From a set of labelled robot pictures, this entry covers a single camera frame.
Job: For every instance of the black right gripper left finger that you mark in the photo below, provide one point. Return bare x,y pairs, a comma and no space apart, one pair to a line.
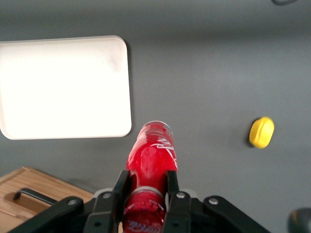
104,213

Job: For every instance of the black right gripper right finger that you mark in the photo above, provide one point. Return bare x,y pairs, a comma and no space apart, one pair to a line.
178,213

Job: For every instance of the red coke bottle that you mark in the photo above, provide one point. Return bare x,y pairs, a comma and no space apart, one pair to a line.
148,157

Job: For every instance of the cream rectangular tray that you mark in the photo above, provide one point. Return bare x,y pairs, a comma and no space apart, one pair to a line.
63,89

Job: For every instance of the oak wooden drawer cabinet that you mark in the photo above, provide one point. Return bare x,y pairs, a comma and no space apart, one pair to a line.
60,187

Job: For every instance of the yellow oval toy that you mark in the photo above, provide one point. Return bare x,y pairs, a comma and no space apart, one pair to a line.
262,132

